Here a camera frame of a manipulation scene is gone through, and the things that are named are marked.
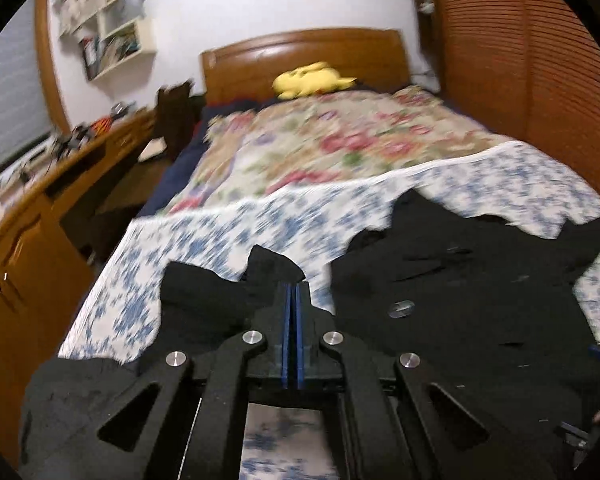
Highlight black double-breasted coat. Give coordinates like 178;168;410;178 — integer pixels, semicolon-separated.
18;187;600;480

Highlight long wooden desk cabinet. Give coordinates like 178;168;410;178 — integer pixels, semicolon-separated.
0;110;155;467

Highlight blue floral white bedsheet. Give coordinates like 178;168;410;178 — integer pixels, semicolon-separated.
59;141;600;362

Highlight pink floral beige quilt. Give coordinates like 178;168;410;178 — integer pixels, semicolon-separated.
164;86;507;214

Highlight red basket on desk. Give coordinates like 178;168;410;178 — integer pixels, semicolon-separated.
91;116;112;134

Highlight dark brown desk chair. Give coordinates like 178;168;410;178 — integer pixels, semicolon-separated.
137;79;196;164

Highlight grey window roller blind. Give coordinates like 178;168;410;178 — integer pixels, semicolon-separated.
0;0;52;166

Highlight yellow Pikachu plush toy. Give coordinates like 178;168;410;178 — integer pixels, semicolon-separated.
272;62;356;100

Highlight wooden bed headboard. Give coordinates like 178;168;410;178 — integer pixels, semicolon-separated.
200;27;411;105

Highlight brown louvered wardrobe doors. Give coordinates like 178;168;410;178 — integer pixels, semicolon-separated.
434;0;600;193

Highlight white wall shelf unit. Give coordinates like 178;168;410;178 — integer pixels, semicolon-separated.
54;0;157;81

